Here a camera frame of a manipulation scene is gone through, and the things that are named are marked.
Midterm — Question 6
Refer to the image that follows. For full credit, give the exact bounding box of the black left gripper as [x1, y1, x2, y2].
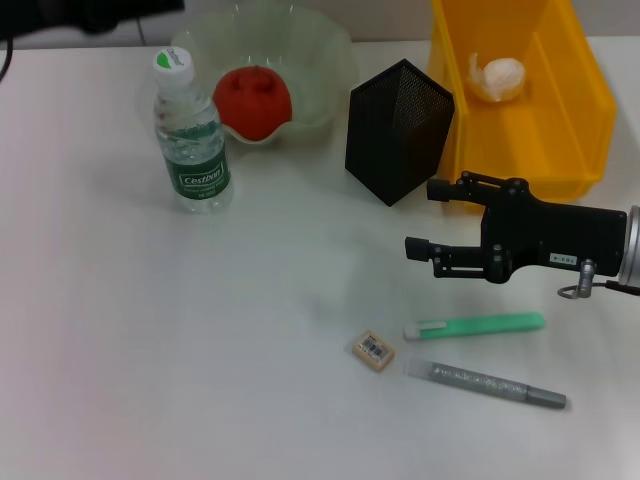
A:
[0, 0, 187, 35]

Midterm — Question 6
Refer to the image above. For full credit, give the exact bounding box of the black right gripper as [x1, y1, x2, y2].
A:
[404, 170, 629, 285]

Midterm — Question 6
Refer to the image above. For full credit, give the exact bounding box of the green white pen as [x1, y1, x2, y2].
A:
[403, 311, 547, 343]

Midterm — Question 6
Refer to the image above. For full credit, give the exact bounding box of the white paper ball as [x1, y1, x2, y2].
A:
[467, 51, 529, 104]

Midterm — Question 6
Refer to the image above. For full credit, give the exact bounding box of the beige eraser with barcode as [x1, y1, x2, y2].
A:
[351, 327, 397, 374]

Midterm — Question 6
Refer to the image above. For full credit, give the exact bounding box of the clear green-label water bottle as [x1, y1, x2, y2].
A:
[152, 47, 235, 215]

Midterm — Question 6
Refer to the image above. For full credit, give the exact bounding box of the black mesh pen holder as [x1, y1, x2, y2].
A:
[344, 58, 457, 208]

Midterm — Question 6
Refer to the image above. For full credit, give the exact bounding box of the grey marker pen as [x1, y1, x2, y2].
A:
[402, 356, 569, 411]

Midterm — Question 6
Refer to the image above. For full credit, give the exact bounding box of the translucent green fruit bowl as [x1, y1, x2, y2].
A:
[170, 0, 359, 149]

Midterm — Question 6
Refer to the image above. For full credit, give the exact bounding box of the yellow plastic bin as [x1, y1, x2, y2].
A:
[426, 0, 619, 214]

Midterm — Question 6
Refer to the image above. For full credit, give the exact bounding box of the right wrist cable connector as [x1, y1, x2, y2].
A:
[557, 258, 640, 301]

